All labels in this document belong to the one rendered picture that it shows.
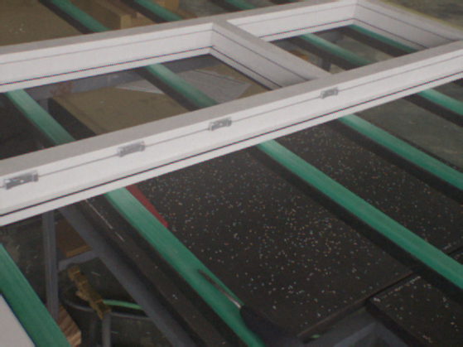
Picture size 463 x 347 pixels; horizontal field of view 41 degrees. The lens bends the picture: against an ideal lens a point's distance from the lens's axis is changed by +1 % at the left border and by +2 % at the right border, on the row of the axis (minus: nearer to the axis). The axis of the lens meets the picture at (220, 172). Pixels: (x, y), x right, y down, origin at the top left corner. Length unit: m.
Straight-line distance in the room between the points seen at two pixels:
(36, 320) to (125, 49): 0.81
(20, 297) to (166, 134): 0.38
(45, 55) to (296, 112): 0.54
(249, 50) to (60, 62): 0.44
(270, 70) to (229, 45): 0.15
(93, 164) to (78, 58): 0.46
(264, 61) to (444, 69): 0.47
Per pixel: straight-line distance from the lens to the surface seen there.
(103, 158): 1.01
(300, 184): 1.14
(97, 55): 1.44
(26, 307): 0.83
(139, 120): 1.72
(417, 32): 1.87
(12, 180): 0.95
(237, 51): 1.54
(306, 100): 1.28
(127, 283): 1.31
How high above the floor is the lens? 1.44
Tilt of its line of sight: 32 degrees down
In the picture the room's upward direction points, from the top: 7 degrees clockwise
